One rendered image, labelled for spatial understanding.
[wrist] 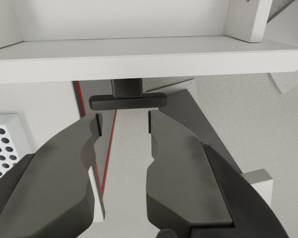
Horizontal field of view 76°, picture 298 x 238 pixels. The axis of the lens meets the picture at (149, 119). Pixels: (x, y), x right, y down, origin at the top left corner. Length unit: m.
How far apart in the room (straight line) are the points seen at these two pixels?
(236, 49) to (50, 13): 0.19
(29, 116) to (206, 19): 0.33
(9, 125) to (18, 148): 0.05
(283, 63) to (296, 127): 1.55
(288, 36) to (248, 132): 0.64
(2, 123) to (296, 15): 1.29
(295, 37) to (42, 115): 1.25
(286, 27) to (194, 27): 1.08
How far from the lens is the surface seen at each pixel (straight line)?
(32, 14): 0.26
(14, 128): 0.40
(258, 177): 0.59
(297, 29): 1.34
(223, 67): 0.17
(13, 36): 0.25
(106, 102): 0.18
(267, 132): 1.62
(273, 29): 1.27
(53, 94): 0.37
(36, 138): 0.43
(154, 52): 0.16
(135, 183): 1.63
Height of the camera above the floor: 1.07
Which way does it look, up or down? 59 degrees down
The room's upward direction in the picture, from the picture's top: 172 degrees clockwise
